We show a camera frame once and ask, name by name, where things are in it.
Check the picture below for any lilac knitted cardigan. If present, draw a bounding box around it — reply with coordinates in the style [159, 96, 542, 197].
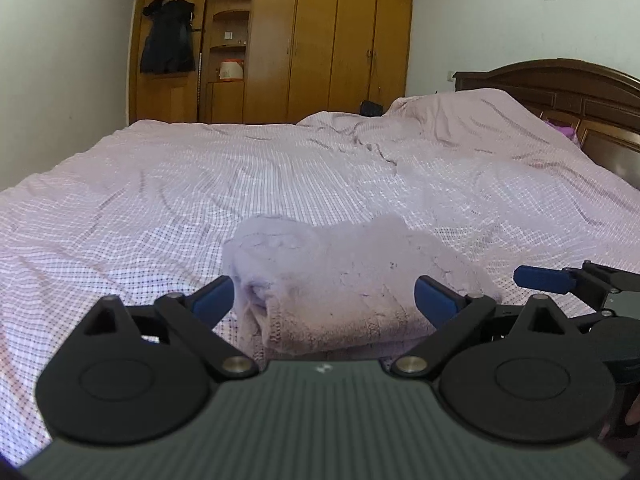
[221, 214, 503, 356]

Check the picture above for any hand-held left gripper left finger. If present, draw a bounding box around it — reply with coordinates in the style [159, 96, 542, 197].
[75, 275, 261, 381]

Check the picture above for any white and red container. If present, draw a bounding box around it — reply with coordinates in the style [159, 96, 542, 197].
[217, 60, 246, 82]

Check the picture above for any black hanging coat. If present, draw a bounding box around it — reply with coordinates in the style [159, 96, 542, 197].
[139, 0, 197, 76]

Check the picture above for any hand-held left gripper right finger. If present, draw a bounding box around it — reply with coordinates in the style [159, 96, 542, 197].
[390, 274, 581, 381]

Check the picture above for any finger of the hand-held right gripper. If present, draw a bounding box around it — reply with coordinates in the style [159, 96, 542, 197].
[513, 260, 640, 306]
[560, 307, 621, 337]

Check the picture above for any purple cloth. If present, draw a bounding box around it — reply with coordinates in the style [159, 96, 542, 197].
[545, 117, 581, 147]

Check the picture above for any wooden wardrobe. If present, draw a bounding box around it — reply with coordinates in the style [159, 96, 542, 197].
[119, 0, 416, 125]

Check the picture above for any dark wooden headboard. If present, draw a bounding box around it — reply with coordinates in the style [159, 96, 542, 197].
[452, 58, 640, 188]

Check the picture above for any bed with checkered cover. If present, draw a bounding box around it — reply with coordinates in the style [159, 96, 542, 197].
[0, 87, 640, 461]

